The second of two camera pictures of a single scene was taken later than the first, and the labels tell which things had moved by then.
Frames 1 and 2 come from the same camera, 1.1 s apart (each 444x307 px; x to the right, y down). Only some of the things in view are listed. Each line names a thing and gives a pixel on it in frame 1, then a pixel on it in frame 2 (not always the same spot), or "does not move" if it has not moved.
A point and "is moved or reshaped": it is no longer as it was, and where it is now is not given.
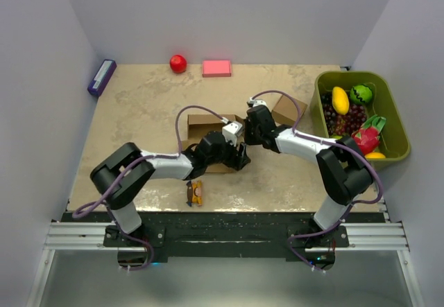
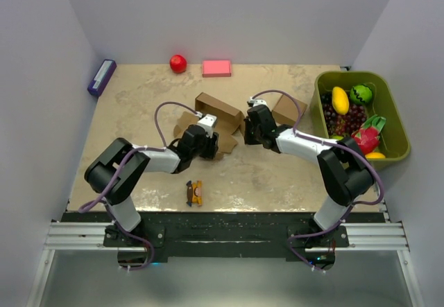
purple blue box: (102, 77) does not move
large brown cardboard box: (198, 127) is moved or reshaped
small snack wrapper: (194, 190) does not move
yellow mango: (340, 100) does not move
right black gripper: (247, 138) does not move
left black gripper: (238, 161) -> (213, 147)
